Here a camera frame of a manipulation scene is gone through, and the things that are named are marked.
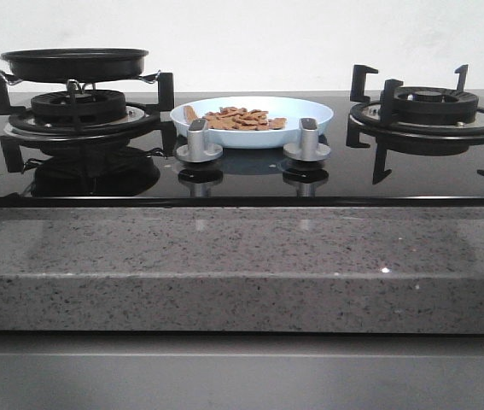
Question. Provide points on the black pan support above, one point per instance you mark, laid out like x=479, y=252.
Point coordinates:
x=377, y=119
x=139, y=119

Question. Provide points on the right black gas burner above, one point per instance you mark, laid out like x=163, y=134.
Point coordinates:
x=434, y=106

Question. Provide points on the black gas burner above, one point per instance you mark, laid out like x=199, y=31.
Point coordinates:
x=92, y=107
x=434, y=106

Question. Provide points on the brown meat pieces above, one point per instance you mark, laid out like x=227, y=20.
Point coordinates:
x=237, y=119

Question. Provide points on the black frying pan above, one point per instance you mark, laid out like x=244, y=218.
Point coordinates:
x=86, y=65

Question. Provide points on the black glass cooktop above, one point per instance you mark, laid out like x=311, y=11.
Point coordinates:
x=365, y=169

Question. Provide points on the silver stove knob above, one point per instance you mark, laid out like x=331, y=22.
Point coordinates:
x=199, y=148
x=308, y=148

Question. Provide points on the right black pan support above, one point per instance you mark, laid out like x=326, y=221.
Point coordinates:
x=377, y=119

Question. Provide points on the left black gas burner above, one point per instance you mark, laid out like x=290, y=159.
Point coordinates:
x=92, y=107

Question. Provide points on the light blue plate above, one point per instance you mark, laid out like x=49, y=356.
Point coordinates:
x=292, y=109

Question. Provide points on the chrome wire trivet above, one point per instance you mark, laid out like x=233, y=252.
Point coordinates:
x=80, y=84

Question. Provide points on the left silver stove knob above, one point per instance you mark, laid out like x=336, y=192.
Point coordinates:
x=199, y=148

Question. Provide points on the right silver stove knob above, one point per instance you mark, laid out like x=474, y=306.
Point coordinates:
x=308, y=148

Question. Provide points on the left black pan support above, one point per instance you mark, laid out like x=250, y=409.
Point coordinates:
x=139, y=119

